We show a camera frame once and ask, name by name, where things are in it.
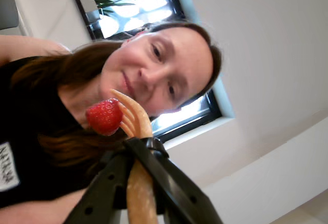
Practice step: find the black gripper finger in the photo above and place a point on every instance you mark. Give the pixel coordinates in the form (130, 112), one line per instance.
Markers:
(174, 188)
(102, 195)

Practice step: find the grey chair back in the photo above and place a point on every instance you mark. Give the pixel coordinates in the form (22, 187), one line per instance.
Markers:
(7, 1)

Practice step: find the woman in black shirt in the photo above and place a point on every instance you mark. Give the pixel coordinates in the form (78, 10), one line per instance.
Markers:
(164, 70)

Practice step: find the white name tag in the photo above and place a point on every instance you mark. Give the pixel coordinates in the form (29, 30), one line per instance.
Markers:
(7, 167)

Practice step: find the red strawberry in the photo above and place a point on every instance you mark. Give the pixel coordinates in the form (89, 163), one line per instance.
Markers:
(105, 117)

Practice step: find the person's black t-shirt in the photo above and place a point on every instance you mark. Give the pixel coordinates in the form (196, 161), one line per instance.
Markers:
(28, 116)

